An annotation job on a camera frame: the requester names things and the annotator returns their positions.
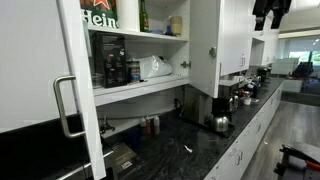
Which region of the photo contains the Robotiq gripper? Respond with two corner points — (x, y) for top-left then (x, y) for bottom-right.
(252, 0), (293, 32)

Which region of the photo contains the white base cabinet row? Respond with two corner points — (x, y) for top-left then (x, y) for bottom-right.
(203, 81), (285, 180)

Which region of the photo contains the wide white cabinet door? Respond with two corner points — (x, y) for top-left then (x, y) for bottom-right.
(0, 0), (78, 134)

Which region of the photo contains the black coffee machine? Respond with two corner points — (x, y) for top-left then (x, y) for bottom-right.
(256, 67), (273, 84)

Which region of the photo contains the white pitcher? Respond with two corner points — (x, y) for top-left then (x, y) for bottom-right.
(231, 74), (248, 85)

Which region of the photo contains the small white cup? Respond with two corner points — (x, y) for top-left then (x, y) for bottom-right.
(242, 96), (253, 107)

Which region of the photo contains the beige paper cup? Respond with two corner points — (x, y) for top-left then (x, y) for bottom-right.
(169, 15), (184, 37)

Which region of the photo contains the steel door hinge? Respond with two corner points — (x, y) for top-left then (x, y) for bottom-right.
(180, 60), (192, 70)
(98, 115), (116, 135)

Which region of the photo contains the steel coffee maker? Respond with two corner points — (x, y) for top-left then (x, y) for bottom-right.
(181, 84), (234, 128)

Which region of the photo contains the blue flat container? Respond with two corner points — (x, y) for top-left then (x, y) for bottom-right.
(148, 28), (168, 36)

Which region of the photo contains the round steel coffee carafe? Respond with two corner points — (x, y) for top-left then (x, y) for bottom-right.
(209, 113), (231, 133)

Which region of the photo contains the white plastic bag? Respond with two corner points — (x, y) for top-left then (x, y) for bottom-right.
(133, 54), (174, 80)

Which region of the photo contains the black coffee maker tray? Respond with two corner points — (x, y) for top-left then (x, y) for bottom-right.
(179, 114), (236, 139)

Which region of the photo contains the green glass bottle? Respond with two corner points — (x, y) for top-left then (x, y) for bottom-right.
(139, 0), (150, 33)

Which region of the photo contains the black orange bar clamp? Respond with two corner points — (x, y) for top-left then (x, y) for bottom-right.
(273, 143), (320, 178)

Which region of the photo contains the white paper towel roll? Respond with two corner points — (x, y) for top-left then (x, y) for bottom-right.
(115, 0), (141, 33)

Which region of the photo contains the peanut butter jar blue label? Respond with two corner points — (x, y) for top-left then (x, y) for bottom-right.
(127, 59), (143, 84)

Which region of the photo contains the white paper scrap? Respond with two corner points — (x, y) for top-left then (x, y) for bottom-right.
(183, 144), (194, 155)

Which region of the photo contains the red squeeze bottle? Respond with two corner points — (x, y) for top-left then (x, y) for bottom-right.
(145, 116), (153, 136)

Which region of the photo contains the green Heineken box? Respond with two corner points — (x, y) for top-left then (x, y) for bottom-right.
(79, 0), (119, 30)

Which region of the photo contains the dark blue cup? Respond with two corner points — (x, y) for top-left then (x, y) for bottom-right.
(127, 127), (142, 148)

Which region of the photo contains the brown cardboard box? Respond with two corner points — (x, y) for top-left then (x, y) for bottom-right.
(105, 142), (138, 169)

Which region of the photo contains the black steel microwave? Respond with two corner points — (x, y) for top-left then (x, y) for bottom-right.
(0, 113), (118, 180)

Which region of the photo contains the white wall cabinet row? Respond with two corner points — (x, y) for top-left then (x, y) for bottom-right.
(234, 0), (282, 73)

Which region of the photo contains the black power cord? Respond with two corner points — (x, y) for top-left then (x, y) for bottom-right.
(173, 97), (185, 118)

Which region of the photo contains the white wall cabinet with shelves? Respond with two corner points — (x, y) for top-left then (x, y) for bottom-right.
(79, 0), (192, 108)

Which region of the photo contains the steel door handle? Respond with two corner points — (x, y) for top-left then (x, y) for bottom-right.
(53, 75), (87, 139)

